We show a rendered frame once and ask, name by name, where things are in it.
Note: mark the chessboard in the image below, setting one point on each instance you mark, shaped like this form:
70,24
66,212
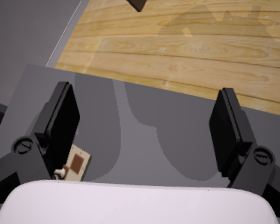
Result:
76,165

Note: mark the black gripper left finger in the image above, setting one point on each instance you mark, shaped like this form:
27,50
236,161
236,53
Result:
49,144

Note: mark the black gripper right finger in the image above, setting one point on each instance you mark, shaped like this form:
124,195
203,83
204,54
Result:
250,167

